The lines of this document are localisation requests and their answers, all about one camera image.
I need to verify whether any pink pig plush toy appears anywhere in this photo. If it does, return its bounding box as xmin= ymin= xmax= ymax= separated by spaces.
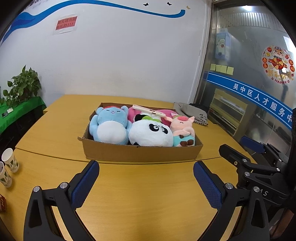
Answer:
xmin=164 ymin=113 xmax=195 ymax=147

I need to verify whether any light blue plush toy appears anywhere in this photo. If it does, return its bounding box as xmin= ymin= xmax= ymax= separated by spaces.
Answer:
xmin=89 ymin=105 xmax=132 ymax=145

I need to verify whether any panda plush toy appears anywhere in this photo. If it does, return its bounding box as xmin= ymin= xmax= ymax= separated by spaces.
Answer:
xmin=128 ymin=113 xmax=174 ymax=147

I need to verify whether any pink white toy stick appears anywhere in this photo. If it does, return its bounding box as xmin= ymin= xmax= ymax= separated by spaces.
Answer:
xmin=132 ymin=104 xmax=166 ymax=118

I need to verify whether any wooden shelf behind glass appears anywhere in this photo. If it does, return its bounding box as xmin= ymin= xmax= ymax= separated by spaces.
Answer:
xmin=208 ymin=88 xmax=256 ymax=142

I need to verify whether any red small box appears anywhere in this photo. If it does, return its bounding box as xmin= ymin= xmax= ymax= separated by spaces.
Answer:
xmin=0 ymin=195 xmax=6 ymax=212

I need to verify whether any paper cup near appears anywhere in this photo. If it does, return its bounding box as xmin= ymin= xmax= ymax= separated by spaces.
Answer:
xmin=0 ymin=162 xmax=12 ymax=188

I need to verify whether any paper cup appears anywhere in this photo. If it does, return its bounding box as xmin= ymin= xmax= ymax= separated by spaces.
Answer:
xmin=1 ymin=148 xmax=20 ymax=173
xmin=0 ymin=162 xmax=12 ymax=188

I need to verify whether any paper cup far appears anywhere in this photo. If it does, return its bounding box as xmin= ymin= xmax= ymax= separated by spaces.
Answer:
xmin=1 ymin=148 xmax=20 ymax=173

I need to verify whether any grey cloth bag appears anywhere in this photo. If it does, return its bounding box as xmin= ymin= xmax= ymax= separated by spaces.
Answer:
xmin=174 ymin=102 xmax=208 ymax=126

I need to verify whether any glass door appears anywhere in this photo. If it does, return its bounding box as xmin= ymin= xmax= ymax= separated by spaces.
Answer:
xmin=196 ymin=1 xmax=295 ymax=155

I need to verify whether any brown cardboard box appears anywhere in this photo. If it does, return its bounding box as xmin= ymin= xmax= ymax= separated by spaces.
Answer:
xmin=79 ymin=102 xmax=203 ymax=164

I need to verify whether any green tablecloth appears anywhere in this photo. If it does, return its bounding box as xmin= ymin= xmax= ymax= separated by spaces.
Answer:
xmin=1 ymin=96 xmax=46 ymax=133

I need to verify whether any large pink plush toy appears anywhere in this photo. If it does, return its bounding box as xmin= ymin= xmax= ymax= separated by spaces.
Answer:
xmin=127 ymin=105 xmax=177 ymax=123

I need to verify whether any potted plant right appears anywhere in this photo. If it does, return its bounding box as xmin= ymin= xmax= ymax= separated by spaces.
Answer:
xmin=1 ymin=66 xmax=42 ymax=107

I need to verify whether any red wall notice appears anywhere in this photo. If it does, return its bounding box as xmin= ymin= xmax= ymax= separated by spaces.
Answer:
xmin=53 ymin=14 xmax=79 ymax=35

